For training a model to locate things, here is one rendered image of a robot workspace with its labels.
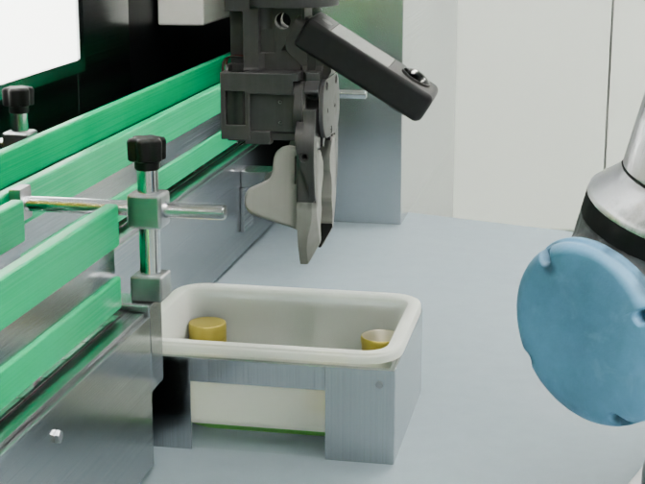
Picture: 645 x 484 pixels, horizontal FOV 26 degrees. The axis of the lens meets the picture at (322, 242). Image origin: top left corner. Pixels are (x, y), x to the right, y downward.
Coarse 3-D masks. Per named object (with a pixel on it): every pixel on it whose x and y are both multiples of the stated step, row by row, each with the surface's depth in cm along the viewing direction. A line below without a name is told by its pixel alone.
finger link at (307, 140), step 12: (312, 108) 107; (312, 120) 106; (300, 132) 106; (312, 132) 106; (300, 144) 106; (312, 144) 106; (300, 156) 106; (312, 156) 106; (300, 168) 106; (312, 168) 106; (300, 180) 107; (312, 180) 106; (300, 192) 107; (312, 192) 107
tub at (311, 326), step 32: (192, 288) 126; (224, 288) 126; (256, 288) 126; (288, 288) 126; (256, 320) 126; (288, 320) 126; (320, 320) 125; (352, 320) 125; (384, 320) 124; (416, 320) 118; (192, 352) 111; (224, 352) 110; (256, 352) 110; (288, 352) 109; (320, 352) 109; (352, 352) 108; (384, 352) 109
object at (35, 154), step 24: (192, 72) 179; (216, 72) 190; (144, 96) 160; (168, 96) 169; (72, 120) 140; (96, 120) 145; (120, 120) 153; (24, 144) 127; (48, 144) 133; (72, 144) 139; (0, 168) 123; (24, 168) 128
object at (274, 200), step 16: (288, 160) 108; (320, 160) 108; (272, 176) 109; (288, 176) 108; (320, 176) 108; (256, 192) 109; (272, 192) 109; (288, 192) 108; (320, 192) 109; (256, 208) 109; (272, 208) 109; (288, 208) 109; (304, 208) 107; (320, 208) 109; (288, 224) 109; (304, 224) 108; (320, 224) 109; (304, 240) 109; (320, 240) 110; (304, 256) 109
